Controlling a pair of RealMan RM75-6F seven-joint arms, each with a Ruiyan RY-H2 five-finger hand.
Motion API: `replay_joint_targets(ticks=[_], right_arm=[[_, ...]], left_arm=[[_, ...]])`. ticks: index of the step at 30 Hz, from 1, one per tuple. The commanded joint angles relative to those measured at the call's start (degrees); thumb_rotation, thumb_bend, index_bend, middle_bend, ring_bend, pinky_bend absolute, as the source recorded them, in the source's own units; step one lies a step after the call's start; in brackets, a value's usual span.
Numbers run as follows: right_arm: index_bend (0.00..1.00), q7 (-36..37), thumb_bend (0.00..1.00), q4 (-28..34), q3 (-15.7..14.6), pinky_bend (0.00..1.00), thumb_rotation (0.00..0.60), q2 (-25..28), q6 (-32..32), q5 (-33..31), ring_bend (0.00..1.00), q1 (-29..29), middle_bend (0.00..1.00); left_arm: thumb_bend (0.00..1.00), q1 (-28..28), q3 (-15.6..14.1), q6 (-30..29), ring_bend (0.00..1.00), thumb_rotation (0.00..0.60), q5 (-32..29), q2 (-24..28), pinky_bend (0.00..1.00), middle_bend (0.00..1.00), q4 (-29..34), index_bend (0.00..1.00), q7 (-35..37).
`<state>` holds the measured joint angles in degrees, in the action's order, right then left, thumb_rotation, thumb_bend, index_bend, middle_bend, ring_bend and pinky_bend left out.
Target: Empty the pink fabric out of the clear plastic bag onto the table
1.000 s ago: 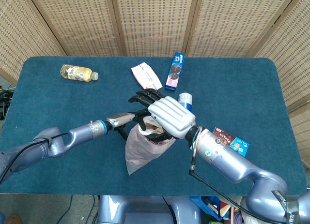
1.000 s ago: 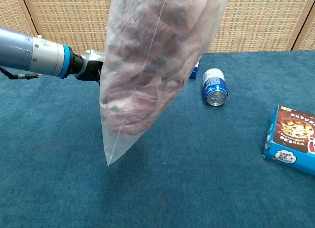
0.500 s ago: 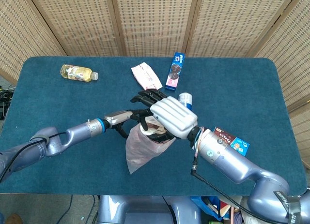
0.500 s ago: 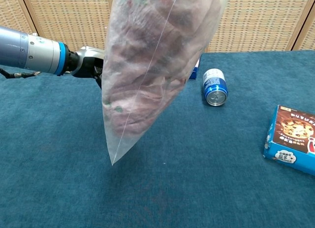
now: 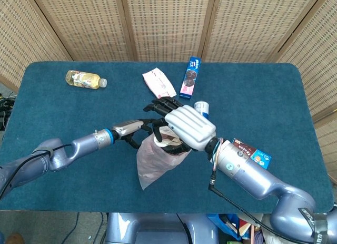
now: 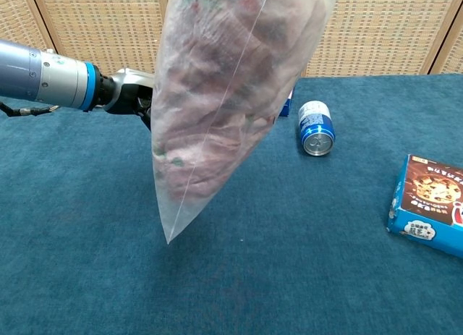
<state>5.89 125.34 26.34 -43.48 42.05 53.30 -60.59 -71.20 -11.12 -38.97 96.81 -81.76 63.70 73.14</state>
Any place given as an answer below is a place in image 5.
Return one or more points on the blue chocolate chip cookie box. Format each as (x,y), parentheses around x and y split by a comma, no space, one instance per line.
(259,155)

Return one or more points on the blue soda can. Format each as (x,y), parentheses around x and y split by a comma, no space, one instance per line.
(203,108)

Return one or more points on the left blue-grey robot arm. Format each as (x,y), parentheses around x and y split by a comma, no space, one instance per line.
(84,144)

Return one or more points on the woven wicker folding screen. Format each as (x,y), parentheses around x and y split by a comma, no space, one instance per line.
(168,25)

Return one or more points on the blue-grey robot torso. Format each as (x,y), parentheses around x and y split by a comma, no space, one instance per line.
(158,230)

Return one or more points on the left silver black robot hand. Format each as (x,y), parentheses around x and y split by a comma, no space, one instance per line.
(126,128)

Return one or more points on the blue carpeted table top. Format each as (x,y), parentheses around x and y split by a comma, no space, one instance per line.
(79,186)

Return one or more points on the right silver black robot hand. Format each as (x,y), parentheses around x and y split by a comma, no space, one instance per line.
(189,125)

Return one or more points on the white translucent zip bag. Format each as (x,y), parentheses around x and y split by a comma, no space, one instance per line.
(150,167)

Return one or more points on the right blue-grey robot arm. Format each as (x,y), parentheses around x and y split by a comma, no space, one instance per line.
(250,170)

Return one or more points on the blue sandwich cookie box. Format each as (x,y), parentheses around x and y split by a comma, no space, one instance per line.
(190,78)

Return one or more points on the yellow drink plastic bottle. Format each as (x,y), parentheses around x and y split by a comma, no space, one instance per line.
(84,80)

